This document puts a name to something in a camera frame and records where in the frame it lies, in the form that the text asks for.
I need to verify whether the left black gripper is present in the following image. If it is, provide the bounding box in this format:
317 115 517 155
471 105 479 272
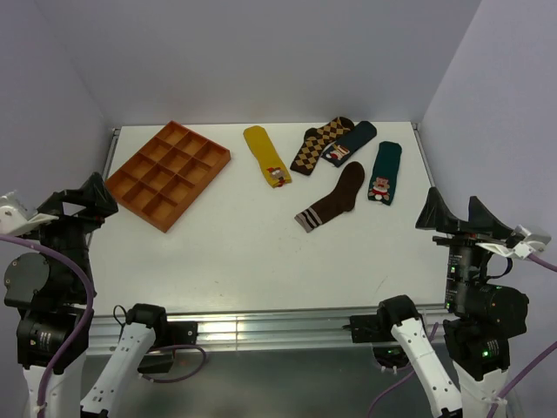
22 170 117 295

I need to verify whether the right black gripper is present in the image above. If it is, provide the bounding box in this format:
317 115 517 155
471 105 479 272
414 183 510 309

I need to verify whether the brown striped-cuff sock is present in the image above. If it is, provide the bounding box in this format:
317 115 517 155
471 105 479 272
294 162 365 233

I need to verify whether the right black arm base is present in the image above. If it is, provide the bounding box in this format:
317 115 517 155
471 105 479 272
343 314 410 374

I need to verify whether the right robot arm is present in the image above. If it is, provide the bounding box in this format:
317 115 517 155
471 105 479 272
376 187 529 417

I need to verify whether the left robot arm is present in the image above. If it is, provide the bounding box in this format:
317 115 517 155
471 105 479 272
1 172 170 417

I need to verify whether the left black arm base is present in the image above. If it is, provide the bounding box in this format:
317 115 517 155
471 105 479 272
138 321 198 375

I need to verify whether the orange compartment tray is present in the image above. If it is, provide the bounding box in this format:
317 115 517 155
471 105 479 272
105 121 231 233

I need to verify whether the dark green cartoon sock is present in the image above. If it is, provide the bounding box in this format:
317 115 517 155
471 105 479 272
367 141 402 206

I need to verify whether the navy blue cartoon sock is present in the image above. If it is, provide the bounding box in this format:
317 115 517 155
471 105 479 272
321 121 378 167

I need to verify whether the brown argyle sock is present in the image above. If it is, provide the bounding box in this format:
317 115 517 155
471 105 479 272
290 117 355 176

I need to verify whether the yellow cartoon sock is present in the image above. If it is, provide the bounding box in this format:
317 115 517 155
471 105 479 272
243 125 292 188

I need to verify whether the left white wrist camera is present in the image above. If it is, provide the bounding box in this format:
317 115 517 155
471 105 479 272
1 191 59 236

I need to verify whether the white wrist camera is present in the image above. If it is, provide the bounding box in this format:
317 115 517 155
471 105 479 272
1 191 59 236
476 225 552 260

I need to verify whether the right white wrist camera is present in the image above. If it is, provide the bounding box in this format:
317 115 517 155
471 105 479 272
476 225 552 260

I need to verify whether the aluminium frame rail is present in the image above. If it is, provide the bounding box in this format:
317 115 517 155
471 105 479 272
87 306 454 356

